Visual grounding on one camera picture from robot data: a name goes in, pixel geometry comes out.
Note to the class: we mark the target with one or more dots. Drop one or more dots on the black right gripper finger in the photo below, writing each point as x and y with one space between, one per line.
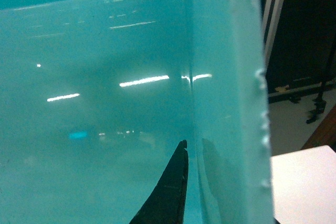
166 203

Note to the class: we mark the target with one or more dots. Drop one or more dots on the teal plastic bin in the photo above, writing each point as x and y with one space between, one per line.
97 94

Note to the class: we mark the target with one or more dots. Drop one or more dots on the white folding table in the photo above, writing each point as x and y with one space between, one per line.
304 186

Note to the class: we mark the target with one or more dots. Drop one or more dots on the black stand with clamp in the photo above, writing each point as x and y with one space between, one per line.
319 102

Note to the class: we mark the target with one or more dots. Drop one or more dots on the black UBTECH flight case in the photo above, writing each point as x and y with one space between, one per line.
298 37

